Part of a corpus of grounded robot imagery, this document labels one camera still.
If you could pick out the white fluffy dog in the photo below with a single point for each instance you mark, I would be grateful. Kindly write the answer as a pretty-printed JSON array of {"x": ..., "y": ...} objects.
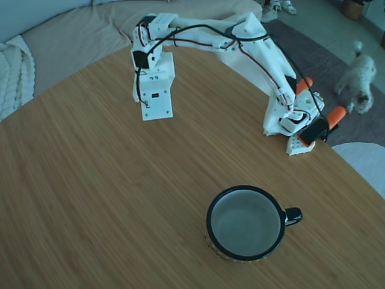
[{"x": 359, "y": 78}]

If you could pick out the black rimmed white mug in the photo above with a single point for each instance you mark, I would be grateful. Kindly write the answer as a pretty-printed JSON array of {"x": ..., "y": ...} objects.
[{"x": 246, "y": 222}]

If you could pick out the white sneaker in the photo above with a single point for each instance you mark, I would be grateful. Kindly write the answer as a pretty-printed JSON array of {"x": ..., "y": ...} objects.
[
  {"x": 269, "y": 13},
  {"x": 288, "y": 6}
]

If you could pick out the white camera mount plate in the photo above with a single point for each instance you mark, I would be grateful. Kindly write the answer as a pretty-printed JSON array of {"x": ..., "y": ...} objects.
[{"x": 158, "y": 102}]

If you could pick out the white ribbed blanket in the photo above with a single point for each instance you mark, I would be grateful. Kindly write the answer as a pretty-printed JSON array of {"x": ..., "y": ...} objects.
[{"x": 15, "y": 78}]

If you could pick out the brown woven basket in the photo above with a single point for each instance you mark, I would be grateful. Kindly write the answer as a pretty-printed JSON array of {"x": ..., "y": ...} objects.
[{"x": 352, "y": 10}]

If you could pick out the beige covered sofa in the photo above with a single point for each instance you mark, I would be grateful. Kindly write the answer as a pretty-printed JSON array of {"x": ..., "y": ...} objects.
[{"x": 75, "y": 45}]

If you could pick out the dark grey rug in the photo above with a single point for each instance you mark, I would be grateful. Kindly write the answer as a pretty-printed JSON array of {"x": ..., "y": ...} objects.
[{"x": 325, "y": 57}]

